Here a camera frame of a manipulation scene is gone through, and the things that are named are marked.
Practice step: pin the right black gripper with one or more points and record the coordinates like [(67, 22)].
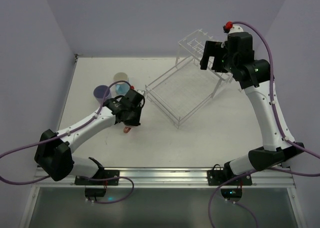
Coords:
[(212, 51)]

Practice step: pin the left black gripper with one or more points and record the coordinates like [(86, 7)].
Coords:
[(131, 121)]

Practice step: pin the coral orange mug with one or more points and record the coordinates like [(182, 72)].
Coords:
[(127, 129)]

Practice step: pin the light blue mug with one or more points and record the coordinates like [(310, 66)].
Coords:
[(121, 88)]

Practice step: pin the lavender tall cup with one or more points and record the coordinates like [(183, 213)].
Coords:
[(102, 93)]

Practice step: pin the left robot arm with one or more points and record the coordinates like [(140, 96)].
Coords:
[(55, 151)]

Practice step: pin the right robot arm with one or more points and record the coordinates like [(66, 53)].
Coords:
[(236, 56)]

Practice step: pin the clear acrylic dish rack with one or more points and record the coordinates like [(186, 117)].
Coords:
[(179, 94)]

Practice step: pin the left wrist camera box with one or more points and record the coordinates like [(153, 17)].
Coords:
[(142, 92)]

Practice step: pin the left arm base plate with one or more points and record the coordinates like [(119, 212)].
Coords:
[(89, 172)]

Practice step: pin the aluminium mounting rail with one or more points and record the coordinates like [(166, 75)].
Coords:
[(174, 178)]

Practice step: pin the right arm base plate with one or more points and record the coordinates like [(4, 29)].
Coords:
[(218, 175)]

